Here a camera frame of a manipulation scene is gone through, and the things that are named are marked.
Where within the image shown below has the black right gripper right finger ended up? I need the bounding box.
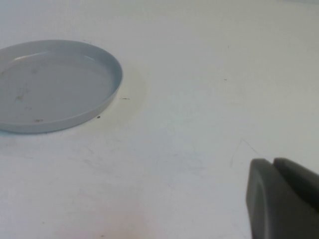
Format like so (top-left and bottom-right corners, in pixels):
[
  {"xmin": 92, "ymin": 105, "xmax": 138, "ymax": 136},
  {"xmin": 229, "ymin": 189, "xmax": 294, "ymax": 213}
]
[{"xmin": 273, "ymin": 157, "xmax": 319, "ymax": 200}]

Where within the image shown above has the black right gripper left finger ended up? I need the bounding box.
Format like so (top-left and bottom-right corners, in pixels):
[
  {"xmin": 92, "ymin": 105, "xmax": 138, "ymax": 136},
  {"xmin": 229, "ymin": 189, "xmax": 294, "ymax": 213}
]
[{"xmin": 245, "ymin": 157, "xmax": 319, "ymax": 239}]

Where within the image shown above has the grey-blue round plate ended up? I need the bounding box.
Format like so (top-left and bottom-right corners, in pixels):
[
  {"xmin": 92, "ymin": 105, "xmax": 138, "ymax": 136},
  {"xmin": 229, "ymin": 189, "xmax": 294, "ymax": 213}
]
[{"xmin": 0, "ymin": 39, "xmax": 124, "ymax": 134}]

